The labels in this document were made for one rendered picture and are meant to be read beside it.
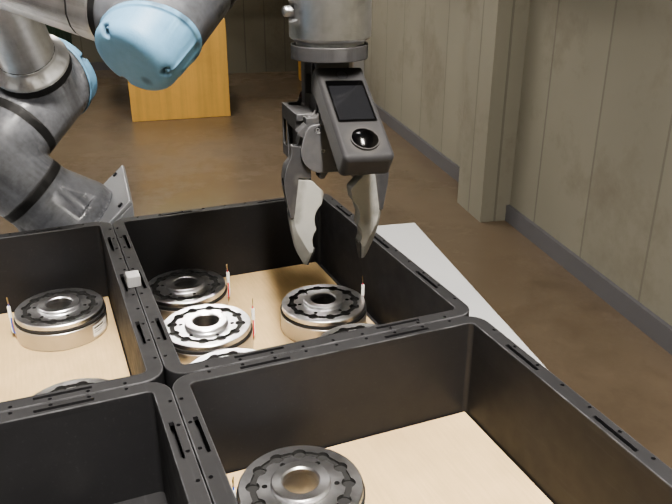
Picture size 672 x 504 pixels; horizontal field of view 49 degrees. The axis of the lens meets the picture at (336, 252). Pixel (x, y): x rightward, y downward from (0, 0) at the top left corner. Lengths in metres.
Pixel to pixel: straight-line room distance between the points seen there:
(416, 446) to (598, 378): 1.78
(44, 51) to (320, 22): 0.58
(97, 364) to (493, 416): 0.43
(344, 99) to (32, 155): 0.63
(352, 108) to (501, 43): 2.78
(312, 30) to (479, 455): 0.41
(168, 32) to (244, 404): 0.31
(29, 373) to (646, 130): 2.23
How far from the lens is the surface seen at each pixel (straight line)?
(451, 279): 1.33
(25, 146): 1.17
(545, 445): 0.66
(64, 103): 1.20
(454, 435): 0.73
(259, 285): 1.00
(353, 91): 0.67
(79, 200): 1.18
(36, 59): 1.15
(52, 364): 0.88
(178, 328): 0.85
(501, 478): 0.69
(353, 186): 0.71
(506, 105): 3.49
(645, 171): 2.72
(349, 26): 0.66
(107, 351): 0.89
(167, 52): 0.62
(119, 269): 0.84
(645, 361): 2.61
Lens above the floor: 1.27
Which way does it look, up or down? 23 degrees down
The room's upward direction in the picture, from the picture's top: straight up
